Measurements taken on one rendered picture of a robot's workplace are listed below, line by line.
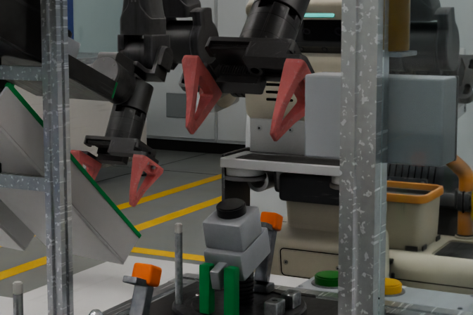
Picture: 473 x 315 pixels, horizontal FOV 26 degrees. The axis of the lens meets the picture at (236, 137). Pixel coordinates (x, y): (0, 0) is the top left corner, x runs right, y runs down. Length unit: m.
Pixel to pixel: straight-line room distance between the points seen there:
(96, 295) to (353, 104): 0.86
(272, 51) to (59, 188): 0.27
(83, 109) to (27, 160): 6.11
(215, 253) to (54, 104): 0.24
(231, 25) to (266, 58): 7.90
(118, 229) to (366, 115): 0.50
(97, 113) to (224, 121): 1.93
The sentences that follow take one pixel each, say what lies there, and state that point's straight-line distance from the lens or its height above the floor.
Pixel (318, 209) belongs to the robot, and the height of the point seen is 0.94.
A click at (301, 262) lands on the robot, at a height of 0.84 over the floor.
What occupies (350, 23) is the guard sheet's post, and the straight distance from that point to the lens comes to 0.81.
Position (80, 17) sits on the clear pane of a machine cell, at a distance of 7.23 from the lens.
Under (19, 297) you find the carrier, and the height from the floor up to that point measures 1.06.
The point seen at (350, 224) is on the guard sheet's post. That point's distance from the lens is 0.83.
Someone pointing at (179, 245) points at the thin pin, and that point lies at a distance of 1.06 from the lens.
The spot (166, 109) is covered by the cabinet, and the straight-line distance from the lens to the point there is 9.30.
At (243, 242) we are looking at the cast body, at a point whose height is 1.06.
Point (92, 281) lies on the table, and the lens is 1.67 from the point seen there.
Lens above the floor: 1.30
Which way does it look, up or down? 7 degrees down
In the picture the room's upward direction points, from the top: straight up
